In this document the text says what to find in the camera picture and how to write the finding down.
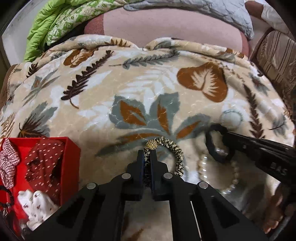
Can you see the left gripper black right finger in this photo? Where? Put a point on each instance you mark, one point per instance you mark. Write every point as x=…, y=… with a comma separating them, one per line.
x=257, y=149

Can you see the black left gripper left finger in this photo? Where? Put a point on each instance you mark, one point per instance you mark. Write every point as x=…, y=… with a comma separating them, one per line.
x=96, y=211

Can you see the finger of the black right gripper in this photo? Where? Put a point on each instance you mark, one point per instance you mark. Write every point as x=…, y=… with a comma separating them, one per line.
x=198, y=211

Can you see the white black print scrunchie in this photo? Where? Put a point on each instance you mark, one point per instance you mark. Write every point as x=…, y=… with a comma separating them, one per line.
x=37, y=206

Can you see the dark red dotted scrunchie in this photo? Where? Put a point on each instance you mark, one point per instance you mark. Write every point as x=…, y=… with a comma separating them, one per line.
x=43, y=164

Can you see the red white plaid scrunchie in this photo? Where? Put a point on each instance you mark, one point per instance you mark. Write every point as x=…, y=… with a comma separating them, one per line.
x=9, y=161

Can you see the red shallow tray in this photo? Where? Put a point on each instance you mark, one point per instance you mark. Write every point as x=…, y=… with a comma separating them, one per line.
x=13, y=218

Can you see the striped beige cushion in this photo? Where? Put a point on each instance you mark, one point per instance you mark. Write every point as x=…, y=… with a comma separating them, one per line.
x=274, y=54

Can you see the beige leaf pattern blanket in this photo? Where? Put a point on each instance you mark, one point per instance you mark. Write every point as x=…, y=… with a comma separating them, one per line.
x=113, y=99

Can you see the white floral cloth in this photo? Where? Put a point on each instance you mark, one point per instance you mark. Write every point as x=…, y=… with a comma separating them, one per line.
x=270, y=16

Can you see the grey quilted pillow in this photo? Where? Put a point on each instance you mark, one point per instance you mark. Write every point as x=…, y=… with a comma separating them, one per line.
x=231, y=12

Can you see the pink mattress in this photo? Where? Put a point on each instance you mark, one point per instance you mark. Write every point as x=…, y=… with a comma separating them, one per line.
x=145, y=25

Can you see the green quilted comforter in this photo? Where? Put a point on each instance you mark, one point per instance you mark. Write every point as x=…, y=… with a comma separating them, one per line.
x=57, y=18

